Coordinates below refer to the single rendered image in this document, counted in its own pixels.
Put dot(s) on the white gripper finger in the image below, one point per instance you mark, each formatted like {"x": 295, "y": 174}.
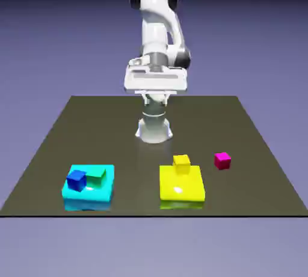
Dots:
{"x": 146, "y": 99}
{"x": 165, "y": 99}

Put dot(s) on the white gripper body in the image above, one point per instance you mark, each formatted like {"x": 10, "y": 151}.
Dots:
{"x": 155, "y": 80}

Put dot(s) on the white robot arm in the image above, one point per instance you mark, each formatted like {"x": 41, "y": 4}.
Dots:
{"x": 154, "y": 27}

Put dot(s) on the small yellow cube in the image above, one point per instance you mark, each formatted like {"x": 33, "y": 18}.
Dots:
{"x": 181, "y": 164}

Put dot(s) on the small magenta cube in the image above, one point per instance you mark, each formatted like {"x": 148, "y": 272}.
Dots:
{"x": 222, "y": 160}

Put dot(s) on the small green cube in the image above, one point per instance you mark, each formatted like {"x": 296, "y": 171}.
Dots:
{"x": 96, "y": 176}

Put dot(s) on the small blue cube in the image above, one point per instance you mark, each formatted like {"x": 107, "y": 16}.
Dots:
{"x": 76, "y": 180}

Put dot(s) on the large yellow box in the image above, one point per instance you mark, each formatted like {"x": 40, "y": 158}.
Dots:
{"x": 181, "y": 185}

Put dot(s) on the large cyan box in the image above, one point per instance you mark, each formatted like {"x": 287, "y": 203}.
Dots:
{"x": 96, "y": 191}

